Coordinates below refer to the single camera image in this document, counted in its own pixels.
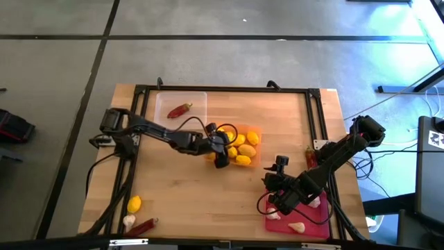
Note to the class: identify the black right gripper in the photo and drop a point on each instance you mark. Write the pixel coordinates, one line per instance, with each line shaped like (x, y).
(295, 191)

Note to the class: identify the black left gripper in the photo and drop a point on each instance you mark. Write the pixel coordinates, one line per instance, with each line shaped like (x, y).
(194, 143)

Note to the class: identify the orange-yellow lemon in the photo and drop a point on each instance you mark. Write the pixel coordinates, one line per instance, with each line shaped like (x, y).
(210, 156)

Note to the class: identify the yellow lemon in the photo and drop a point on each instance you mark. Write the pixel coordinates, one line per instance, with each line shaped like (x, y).
(134, 204)
(243, 159)
(232, 152)
(252, 137)
(222, 129)
(239, 140)
(229, 135)

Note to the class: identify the dull tan lemon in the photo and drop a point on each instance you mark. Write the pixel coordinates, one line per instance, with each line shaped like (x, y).
(247, 150)

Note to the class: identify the orange plastic bin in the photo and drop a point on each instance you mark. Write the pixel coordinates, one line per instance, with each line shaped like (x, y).
(255, 160)

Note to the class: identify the round white garlic bulb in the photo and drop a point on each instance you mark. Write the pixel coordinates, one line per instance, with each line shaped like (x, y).
(315, 201)

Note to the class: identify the pointed white garlic bulb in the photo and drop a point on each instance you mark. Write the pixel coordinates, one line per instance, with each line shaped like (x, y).
(296, 227)

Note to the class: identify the red pepper green stem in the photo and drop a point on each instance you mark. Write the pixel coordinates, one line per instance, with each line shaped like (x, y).
(179, 111)

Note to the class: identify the dark red chili pepper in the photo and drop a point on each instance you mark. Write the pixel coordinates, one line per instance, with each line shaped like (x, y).
(140, 227)

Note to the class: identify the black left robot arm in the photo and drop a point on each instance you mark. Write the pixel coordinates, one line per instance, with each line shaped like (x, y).
(152, 130)

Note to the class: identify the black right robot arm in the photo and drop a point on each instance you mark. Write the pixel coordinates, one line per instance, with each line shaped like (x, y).
(340, 152)

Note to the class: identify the pink-red plastic bin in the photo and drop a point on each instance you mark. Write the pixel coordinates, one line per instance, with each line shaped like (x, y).
(312, 222)

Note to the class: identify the clear plastic bin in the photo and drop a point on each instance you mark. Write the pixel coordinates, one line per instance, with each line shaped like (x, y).
(163, 104)

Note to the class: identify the white green container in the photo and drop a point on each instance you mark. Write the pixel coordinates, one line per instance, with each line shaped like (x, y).
(374, 222)

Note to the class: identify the dark operator desk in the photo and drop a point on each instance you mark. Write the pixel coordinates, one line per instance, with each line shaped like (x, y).
(428, 173)

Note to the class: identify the black white fiducial marker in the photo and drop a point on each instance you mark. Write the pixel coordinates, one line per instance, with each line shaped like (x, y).
(436, 139)

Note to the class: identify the red and black bag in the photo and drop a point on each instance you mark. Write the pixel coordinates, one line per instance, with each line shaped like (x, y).
(15, 126)

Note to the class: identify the black aluminium table frame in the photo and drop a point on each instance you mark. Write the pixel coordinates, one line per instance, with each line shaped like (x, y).
(225, 89)

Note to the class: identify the silver metal bracket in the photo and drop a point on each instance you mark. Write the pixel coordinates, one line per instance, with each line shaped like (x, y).
(320, 247)
(128, 242)

